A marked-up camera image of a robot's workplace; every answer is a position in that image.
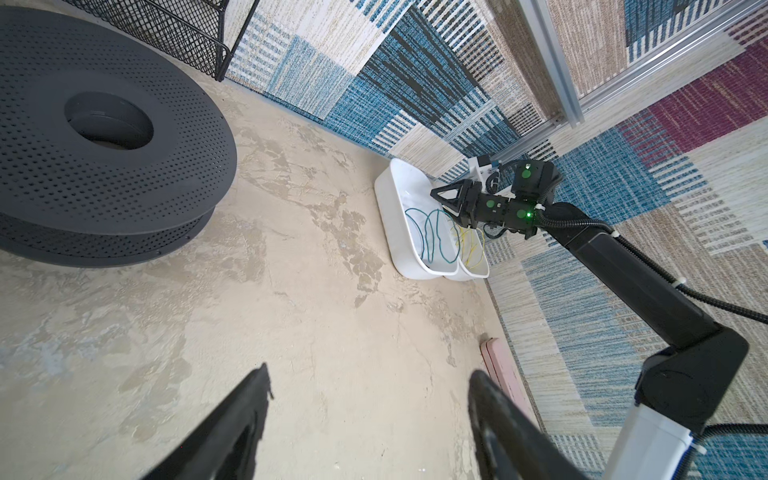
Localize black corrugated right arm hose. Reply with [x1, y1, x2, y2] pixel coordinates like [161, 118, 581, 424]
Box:
[533, 212, 768, 480]

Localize white plastic tub right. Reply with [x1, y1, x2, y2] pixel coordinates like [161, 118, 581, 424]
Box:
[442, 181, 490, 281]

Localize yellow cable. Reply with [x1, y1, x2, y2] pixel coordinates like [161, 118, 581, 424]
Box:
[448, 223, 487, 271]

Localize green cable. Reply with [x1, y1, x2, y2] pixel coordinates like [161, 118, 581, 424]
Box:
[404, 206, 462, 264]

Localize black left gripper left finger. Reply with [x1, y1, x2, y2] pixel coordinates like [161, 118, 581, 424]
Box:
[144, 364, 272, 479]

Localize black perforated cable spool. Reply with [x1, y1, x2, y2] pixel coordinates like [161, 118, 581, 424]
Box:
[1, 6, 237, 268]

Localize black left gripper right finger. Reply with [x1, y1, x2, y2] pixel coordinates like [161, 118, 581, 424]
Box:
[468, 370, 585, 479]

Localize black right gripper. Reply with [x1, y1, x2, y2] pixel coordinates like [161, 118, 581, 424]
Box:
[430, 160, 562, 238]

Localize pink flat case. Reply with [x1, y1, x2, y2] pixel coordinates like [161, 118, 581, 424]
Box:
[480, 338, 540, 428]

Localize white plastic tub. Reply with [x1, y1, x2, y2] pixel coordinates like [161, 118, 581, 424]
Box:
[442, 181, 490, 281]
[374, 159, 458, 280]

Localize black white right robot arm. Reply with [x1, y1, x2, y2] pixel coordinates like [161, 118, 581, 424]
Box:
[431, 161, 749, 479]

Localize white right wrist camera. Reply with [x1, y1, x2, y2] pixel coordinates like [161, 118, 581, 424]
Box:
[468, 154, 501, 195]

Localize white plastic tub left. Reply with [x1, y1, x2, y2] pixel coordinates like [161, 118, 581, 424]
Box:
[374, 159, 458, 280]

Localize black wire mesh shelf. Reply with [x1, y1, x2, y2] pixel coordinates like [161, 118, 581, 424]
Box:
[70, 0, 259, 81]

